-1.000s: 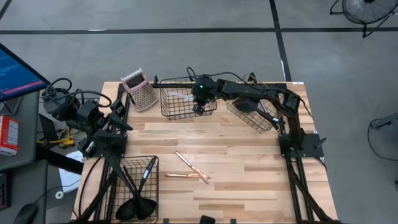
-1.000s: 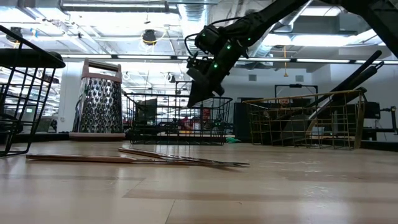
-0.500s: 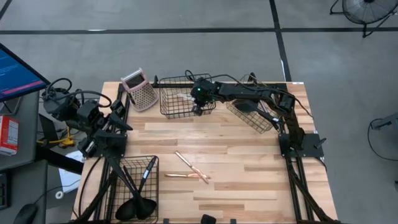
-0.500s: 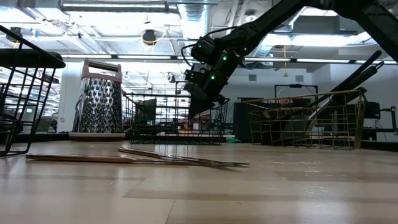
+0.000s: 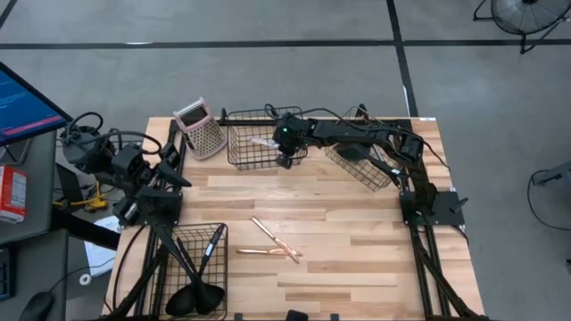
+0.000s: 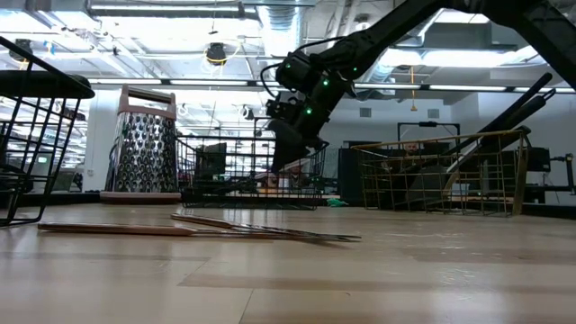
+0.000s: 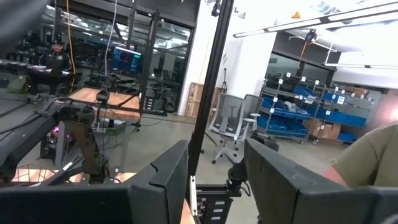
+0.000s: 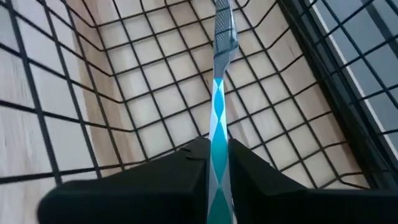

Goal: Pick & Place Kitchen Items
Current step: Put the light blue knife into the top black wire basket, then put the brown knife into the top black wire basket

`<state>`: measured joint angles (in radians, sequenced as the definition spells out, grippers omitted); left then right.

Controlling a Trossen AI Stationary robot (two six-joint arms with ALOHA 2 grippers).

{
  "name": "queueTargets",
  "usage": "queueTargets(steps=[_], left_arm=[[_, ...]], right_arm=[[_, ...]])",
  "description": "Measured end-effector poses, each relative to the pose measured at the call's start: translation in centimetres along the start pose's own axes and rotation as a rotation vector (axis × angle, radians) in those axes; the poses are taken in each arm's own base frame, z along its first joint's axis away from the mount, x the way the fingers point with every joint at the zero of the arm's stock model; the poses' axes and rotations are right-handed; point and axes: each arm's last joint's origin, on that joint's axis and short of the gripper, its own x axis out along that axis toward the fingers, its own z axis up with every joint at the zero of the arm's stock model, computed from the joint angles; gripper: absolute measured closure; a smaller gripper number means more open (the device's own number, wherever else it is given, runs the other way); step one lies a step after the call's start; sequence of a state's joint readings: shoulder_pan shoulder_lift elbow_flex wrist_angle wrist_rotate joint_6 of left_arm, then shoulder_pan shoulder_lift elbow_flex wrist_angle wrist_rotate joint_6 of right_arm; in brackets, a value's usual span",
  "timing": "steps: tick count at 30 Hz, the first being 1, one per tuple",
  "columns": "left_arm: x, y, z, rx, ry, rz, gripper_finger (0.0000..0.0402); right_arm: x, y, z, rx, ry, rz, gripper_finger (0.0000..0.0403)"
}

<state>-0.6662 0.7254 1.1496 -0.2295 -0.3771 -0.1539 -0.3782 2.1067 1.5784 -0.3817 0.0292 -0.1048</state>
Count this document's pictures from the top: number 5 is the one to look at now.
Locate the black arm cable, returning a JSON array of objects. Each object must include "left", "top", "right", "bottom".
[{"left": 111, "top": 225, "right": 148, "bottom": 313}]

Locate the thin black floor cable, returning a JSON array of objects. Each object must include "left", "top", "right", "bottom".
[{"left": 526, "top": 169, "right": 571, "bottom": 232}]

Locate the black nylon ladle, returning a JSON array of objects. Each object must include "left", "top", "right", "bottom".
[
  {"left": 164, "top": 225, "right": 227, "bottom": 317},
  {"left": 152, "top": 224, "right": 226, "bottom": 317}
]

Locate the black solid turner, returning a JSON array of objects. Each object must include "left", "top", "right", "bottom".
[{"left": 333, "top": 143, "right": 392, "bottom": 167}]

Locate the black desk leg bar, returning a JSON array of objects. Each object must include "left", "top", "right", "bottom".
[{"left": 51, "top": 208, "right": 121, "bottom": 251}]

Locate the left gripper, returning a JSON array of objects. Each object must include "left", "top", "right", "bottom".
[{"left": 111, "top": 142, "right": 194, "bottom": 189}]

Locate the silver knife blue handle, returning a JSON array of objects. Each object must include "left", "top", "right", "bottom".
[{"left": 248, "top": 136, "right": 281, "bottom": 149}]

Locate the white paper sheet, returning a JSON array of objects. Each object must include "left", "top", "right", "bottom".
[{"left": 83, "top": 213, "right": 121, "bottom": 277}]

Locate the grey monitor stand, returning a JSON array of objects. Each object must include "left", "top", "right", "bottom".
[{"left": 0, "top": 138, "right": 33, "bottom": 166}]

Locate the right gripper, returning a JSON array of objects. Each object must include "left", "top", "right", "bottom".
[{"left": 272, "top": 113, "right": 310, "bottom": 170}]

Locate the grey chair base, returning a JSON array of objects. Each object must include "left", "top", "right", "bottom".
[{"left": 530, "top": 160, "right": 571, "bottom": 188}]

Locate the yellow cable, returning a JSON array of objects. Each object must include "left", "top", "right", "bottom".
[{"left": 52, "top": 180, "right": 108, "bottom": 211}]

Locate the computer monitor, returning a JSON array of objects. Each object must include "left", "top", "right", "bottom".
[{"left": 0, "top": 61, "right": 75, "bottom": 148}]

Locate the rose gold knife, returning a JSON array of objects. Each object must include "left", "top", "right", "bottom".
[
  {"left": 236, "top": 247, "right": 302, "bottom": 258},
  {"left": 250, "top": 216, "right": 302, "bottom": 265}
]

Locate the black floor fan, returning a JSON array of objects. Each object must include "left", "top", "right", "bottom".
[{"left": 473, "top": 0, "right": 571, "bottom": 55}]

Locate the red cardboard box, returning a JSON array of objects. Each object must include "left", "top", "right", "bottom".
[{"left": 0, "top": 164, "right": 28, "bottom": 224}]

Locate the pink box grater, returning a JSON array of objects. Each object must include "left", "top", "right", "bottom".
[{"left": 172, "top": 96, "right": 228, "bottom": 161}]

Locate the black wire basket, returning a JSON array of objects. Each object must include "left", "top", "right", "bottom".
[
  {"left": 227, "top": 105, "right": 310, "bottom": 171},
  {"left": 146, "top": 224, "right": 228, "bottom": 321}
]

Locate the black computer mouse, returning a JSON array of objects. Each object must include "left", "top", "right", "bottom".
[{"left": 18, "top": 292, "right": 55, "bottom": 321}]

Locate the gold wire basket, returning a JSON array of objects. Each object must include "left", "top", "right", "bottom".
[{"left": 323, "top": 104, "right": 416, "bottom": 192}]

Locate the grey desk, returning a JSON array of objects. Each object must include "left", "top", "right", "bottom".
[{"left": 0, "top": 131, "right": 70, "bottom": 321}]

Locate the black keyboard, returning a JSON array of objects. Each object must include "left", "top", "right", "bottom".
[{"left": 0, "top": 248, "right": 12, "bottom": 300}]

